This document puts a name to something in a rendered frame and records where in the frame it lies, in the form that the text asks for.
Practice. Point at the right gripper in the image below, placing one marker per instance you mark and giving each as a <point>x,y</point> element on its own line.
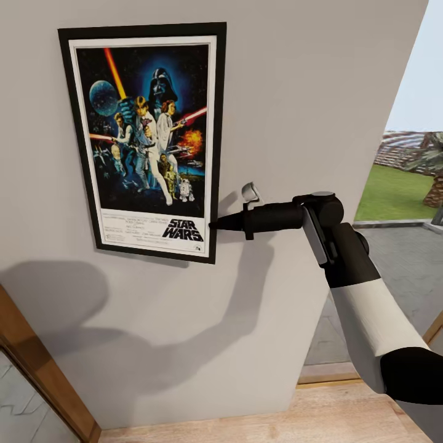
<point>260,219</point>

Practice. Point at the fixed window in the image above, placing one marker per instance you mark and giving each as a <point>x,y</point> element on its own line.
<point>400,213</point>

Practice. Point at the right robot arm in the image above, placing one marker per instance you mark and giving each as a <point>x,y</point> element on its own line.
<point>387,352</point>

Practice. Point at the poster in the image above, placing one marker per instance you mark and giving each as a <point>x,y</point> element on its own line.
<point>147,103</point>

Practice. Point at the door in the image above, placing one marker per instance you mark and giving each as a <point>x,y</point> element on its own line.
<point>37,403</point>

